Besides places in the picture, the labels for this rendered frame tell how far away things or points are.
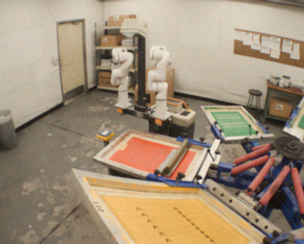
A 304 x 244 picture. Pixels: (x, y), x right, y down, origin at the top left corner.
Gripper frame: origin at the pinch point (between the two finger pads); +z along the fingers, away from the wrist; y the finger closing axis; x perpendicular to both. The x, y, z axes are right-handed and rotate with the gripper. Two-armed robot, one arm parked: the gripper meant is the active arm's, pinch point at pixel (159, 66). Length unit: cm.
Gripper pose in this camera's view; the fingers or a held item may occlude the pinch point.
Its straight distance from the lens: 258.4
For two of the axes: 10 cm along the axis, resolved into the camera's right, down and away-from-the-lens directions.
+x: 0.8, -9.9, -0.8
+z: -3.3, -1.0, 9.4
